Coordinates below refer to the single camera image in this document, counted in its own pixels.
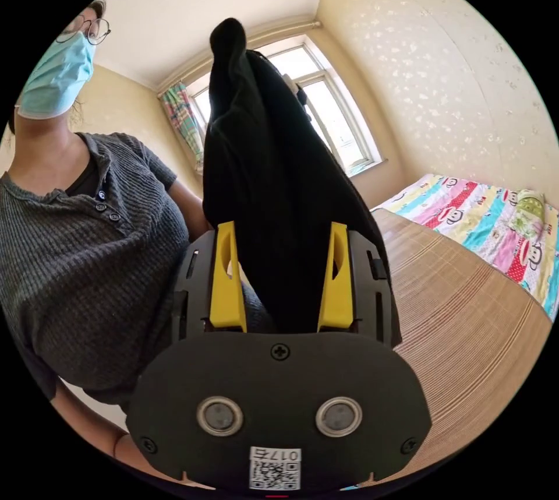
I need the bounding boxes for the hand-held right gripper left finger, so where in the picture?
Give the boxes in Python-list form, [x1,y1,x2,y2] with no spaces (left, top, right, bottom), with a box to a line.
[209,221,248,333]

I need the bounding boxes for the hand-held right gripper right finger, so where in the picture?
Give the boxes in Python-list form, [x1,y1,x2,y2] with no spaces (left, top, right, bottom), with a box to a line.
[317,222,354,332]

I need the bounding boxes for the black long sleeve shirt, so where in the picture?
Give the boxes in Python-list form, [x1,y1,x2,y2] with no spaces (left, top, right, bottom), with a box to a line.
[202,17,403,348]

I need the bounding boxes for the person's right forearm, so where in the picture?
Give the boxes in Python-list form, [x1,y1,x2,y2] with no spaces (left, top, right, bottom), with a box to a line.
[52,377,151,468]

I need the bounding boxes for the person's body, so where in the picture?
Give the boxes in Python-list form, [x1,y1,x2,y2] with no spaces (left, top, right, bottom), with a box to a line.
[0,0,211,407]

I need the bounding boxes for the colourful checked curtain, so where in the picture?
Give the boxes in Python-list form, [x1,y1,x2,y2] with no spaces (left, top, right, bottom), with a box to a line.
[158,81,206,172]

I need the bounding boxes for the window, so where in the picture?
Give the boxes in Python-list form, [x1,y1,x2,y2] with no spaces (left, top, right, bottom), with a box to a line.
[187,34,384,178]

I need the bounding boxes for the green printed pillow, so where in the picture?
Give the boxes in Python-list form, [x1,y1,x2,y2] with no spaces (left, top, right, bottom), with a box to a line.
[508,188,547,240]

